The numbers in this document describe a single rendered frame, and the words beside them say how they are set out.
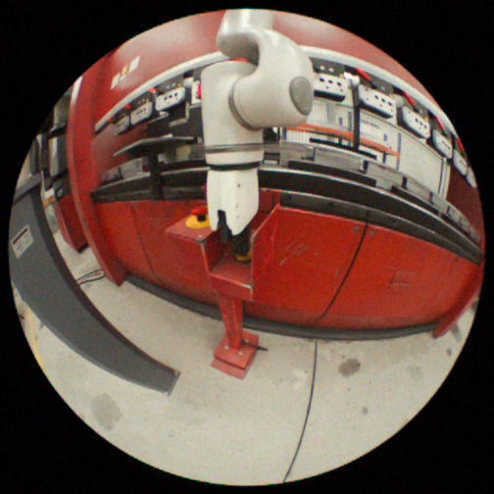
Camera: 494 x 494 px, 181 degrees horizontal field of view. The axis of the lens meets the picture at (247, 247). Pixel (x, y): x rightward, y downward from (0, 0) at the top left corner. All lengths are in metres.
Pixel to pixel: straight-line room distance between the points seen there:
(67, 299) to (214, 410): 0.79
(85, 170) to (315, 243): 1.47
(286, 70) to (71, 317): 0.54
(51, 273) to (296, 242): 0.66
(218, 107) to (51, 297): 0.45
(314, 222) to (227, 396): 0.88
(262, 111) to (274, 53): 0.07
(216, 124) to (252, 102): 0.06
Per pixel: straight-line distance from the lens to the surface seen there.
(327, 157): 0.57
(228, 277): 0.31
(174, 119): 0.77
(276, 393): 0.93
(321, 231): 0.49
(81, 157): 1.41
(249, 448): 0.98
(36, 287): 0.41
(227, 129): 0.21
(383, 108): 0.68
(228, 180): 0.21
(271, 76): 0.17
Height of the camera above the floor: 0.92
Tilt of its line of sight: 34 degrees down
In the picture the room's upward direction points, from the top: straight up
